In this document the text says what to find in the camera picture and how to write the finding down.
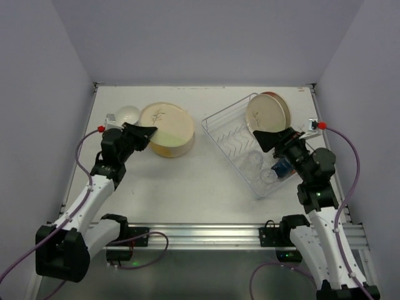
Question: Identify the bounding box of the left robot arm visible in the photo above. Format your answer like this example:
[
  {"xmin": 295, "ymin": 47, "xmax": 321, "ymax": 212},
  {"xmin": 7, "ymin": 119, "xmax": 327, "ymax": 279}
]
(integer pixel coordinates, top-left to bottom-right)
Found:
[{"xmin": 35, "ymin": 122, "xmax": 158, "ymax": 283}]

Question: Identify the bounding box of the clear glass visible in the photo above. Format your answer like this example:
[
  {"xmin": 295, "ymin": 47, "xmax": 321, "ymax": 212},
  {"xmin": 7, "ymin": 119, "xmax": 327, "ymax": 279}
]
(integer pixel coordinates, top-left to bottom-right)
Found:
[
  {"xmin": 246, "ymin": 151, "xmax": 264, "ymax": 170},
  {"xmin": 259, "ymin": 169, "xmax": 279, "ymax": 188}
]

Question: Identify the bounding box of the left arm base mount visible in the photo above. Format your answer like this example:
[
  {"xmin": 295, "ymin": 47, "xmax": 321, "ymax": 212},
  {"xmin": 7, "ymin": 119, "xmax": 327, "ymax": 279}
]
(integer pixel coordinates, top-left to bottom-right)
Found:
[{"xmin": 104, "ymin": 226, "xmax": 150, "ymax": 266}]

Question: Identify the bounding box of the purple cable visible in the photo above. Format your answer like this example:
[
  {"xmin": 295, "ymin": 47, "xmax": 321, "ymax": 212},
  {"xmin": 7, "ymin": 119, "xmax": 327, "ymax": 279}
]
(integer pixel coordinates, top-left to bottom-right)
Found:
[
  {"xmin": 249, "ymin": 121, "xmax": 376, "ymax": 300},
  {"xmin": 0, "ymin": 124, "xmax": 169, "ymax": 300}
]

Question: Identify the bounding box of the white ceramic bowl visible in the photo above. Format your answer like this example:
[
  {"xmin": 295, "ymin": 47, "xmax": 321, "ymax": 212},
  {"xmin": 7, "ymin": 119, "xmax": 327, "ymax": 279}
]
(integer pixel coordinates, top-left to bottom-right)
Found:
[{"xmin": 115, "ymin": 106, "xmax": 141, "ymax": 126}]

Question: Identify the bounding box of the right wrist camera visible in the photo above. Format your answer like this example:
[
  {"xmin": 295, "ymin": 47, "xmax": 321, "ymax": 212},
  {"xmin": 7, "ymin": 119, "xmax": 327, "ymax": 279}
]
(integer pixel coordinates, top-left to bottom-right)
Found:
[{"xmin": 301, "ymin": 118, "xmax": 321, "ymax": 140}]

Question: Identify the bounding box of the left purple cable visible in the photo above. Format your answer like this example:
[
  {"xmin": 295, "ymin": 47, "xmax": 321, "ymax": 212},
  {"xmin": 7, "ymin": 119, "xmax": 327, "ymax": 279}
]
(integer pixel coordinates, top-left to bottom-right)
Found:
[{"xmin": 0, "ymin": 124, "xmax": 169, "ymax": 300}]

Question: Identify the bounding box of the clear glass far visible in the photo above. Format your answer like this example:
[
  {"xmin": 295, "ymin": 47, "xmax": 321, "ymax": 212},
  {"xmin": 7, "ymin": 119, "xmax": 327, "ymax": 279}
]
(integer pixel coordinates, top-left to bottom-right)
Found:
[{"xmin": 246, "ymin": 151, "xmax": 264, "ymax": 170}]

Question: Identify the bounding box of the cream plate orange patch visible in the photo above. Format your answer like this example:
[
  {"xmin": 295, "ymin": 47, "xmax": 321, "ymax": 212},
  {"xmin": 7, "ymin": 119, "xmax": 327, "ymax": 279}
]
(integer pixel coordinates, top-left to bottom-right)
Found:
[{"xmin": 261, "ymin": 91, "xmax": 291, "ymax": 129}]

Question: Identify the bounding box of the cream plate green patch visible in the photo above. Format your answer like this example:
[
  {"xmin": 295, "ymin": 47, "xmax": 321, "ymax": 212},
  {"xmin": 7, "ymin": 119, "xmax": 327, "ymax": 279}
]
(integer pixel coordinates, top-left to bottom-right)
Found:
[{"xmin": 138, "ymin": 102, "xmax": 196, "ymax": 148}]

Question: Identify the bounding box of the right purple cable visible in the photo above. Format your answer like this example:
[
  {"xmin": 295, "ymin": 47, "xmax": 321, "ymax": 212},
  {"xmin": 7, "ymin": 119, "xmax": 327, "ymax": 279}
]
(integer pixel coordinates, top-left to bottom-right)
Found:
[{"xmin": 249, "ymin": 121, "xmax": 376, "ymax": 300}]

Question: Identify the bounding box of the cream plate yellow patch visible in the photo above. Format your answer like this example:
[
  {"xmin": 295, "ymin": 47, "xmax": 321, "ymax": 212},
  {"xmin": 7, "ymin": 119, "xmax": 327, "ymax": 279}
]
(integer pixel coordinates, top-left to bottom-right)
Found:
[{"xmin": 149, "ymin": 132, "xmax": 195, "ymax": 158}]

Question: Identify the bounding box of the blue mug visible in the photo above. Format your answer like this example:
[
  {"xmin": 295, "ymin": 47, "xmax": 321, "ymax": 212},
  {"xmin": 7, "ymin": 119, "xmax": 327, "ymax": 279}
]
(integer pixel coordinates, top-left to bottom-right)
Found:
[{"xmin": 271, "ymin": 157, "xmax": 295, "ymax": 179}]

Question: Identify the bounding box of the clear glass near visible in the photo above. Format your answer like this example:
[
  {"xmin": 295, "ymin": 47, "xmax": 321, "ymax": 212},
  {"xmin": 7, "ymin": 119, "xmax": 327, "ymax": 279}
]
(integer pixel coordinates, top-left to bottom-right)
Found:
[{"xmin": 259, "ymin": 169, "xmax": 279, "ymax": 188}]

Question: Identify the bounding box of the aluminium mounting rail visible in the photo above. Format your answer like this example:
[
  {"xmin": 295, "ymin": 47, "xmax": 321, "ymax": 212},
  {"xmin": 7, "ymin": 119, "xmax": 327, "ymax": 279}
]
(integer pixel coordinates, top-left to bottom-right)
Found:
[{"xmin": 39, "ymin": 222, "xmax": 369, "ymax": 251}]

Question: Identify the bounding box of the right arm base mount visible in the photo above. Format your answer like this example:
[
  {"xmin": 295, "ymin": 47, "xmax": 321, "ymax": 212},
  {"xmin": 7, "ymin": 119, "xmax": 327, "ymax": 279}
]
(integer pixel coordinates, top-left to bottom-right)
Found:
[{"xmin": 259, "ymin": 219, "xmax": 303, "ymax": 264}]

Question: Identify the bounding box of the white wire dish rack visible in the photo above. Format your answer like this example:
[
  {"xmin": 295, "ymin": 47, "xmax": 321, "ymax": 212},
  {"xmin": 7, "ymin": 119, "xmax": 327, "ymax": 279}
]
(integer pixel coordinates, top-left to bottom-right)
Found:
[{"xmin": 201, "ymin": 91, "xmax": 317, "ymax": 198}]

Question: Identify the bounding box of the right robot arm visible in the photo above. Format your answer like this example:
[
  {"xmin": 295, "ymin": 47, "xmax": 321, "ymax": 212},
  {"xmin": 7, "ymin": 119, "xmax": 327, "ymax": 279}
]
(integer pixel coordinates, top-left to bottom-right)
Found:
[{"xmin": 253, "ymin": 127, "xmax": 381, "ymax": 299}]

